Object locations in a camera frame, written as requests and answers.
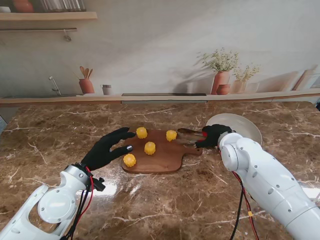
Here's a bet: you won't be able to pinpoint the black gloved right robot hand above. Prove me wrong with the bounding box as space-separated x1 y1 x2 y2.
194 124 232 149

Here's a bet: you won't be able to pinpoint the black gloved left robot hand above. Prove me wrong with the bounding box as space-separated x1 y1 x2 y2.
81 126 137 171

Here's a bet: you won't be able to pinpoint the metal tongs with red handles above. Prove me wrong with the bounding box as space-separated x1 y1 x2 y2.
176 127 209 147

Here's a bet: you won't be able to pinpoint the yellow corn chunk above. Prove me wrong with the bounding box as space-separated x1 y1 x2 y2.
123 153 137 168
166 129 178 143
136 126 148 140
144 141 157 156

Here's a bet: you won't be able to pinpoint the beige round plate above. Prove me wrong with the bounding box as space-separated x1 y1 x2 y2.
205 113 263 147

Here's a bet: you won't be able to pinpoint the left wrist black connector block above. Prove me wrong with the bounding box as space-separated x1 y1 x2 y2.
93 176 106 192

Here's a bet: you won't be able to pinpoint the brown wooden cutting board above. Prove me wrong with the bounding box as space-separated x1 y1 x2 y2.
121 128 204 175

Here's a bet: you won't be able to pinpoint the printed kitchen backdrop banner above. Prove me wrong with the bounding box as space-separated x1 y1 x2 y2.
0 0 320 108

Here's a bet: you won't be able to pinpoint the left arm red black cables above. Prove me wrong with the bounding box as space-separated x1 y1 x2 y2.
63 166 97 240

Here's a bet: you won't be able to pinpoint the arm red black cables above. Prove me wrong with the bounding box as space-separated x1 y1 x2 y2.
63 166 97 240
229 169 261 240

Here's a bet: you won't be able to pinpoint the right arm red black cables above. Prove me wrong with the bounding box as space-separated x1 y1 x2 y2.
229 169 261 240

